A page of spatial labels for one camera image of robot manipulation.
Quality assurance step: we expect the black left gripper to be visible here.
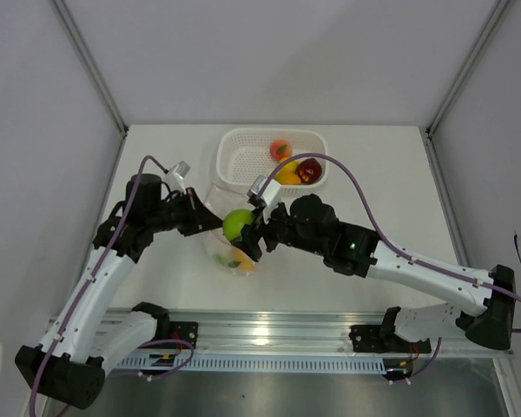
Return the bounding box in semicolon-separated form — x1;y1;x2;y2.
148;187;225;236

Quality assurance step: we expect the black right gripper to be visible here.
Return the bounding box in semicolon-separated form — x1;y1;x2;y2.
232;199;326;263

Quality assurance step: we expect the green apple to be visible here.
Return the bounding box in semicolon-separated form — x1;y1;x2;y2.
222;208;254;242

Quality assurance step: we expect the orange yellow fruit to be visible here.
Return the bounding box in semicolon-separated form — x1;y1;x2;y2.
232;249;256;273

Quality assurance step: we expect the clear zip top bag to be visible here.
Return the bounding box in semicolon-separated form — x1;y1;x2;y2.
203;183;257;275

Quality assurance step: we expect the white cauliflower with green leaves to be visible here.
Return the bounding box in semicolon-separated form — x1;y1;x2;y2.
213;253;241;269

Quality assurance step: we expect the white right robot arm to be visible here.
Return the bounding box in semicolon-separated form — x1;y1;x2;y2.
222;195;515;351

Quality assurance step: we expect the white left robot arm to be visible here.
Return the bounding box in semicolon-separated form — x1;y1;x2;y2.
15;174;222;409

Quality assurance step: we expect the yellow mango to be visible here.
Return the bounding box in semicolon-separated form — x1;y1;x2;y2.
274;171;302;186

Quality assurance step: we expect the white plastic basket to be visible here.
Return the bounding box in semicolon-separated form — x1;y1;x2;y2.
215;128;327;194

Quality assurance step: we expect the yellow lemon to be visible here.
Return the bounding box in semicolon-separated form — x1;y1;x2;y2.
279;158;300;174

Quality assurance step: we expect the dark red apple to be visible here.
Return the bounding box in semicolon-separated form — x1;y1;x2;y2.
296;157;323;184

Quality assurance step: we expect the orange peach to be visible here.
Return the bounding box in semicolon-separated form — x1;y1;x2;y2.
269;139;293;162

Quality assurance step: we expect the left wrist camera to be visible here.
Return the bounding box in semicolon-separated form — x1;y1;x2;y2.
163;161;190;193

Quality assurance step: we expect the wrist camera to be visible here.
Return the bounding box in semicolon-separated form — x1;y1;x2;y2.
247;175;282;223
163;161;190;193

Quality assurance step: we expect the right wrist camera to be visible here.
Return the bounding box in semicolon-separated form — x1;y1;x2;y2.
247;175;282;223

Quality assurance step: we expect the aluminium mounting rail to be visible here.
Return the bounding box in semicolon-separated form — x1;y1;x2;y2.
47;308;516;360

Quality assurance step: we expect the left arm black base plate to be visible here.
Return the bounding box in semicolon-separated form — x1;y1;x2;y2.
154;321;199;351

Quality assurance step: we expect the white slotted cable duct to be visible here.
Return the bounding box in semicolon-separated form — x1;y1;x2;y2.
115;352;386;375

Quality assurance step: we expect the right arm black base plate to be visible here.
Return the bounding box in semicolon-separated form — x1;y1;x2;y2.
349;325;432;354

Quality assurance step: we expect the left aluminium frame post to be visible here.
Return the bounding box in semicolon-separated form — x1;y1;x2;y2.
49;0;129;136

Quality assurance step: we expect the aluminium frame post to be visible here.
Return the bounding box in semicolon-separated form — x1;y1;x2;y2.
425;0;516;136
49;0;129;136

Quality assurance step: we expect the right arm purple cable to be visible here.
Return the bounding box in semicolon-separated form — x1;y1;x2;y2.
260;152;521;386

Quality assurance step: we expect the right aluminium frame post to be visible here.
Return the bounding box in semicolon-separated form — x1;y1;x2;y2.
425;0;516;136

